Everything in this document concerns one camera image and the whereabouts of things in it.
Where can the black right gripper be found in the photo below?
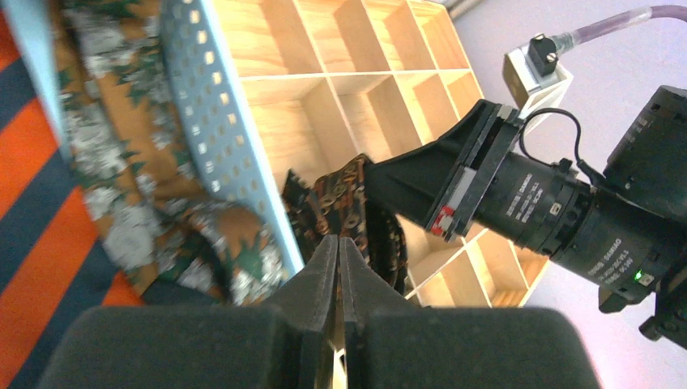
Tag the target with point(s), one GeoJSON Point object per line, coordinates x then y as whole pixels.
{"type": "Point", "coordinates": [623, 228]}

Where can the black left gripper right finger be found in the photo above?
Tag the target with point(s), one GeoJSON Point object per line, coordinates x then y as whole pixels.
{"type": "Point", "coordinates": [393, 343]}

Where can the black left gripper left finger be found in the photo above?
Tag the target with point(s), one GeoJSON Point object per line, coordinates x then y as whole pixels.
{"type": "Point", "coordinates": [282, 342]}

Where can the black gold patterned tie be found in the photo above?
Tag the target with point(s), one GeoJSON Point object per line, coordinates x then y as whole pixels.
{"type": "Point", "coordinates": [337, 204]}

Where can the wooden compartment tray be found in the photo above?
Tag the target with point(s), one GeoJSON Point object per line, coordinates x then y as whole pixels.
{"type": "Point", "coordinates": [328, 80]}

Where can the brown camouflage tie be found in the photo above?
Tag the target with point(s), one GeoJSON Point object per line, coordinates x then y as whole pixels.
{"type": "Point", "coordinates": [174, 243]}

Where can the blue plastic basket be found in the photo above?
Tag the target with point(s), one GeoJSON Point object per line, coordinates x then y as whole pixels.
{"type": "Point", "coordinates": [223, 138]}

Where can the orange navy striped tie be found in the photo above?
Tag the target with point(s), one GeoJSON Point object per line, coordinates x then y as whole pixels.
{"type": "Point", "coordinates": [53, 267]}

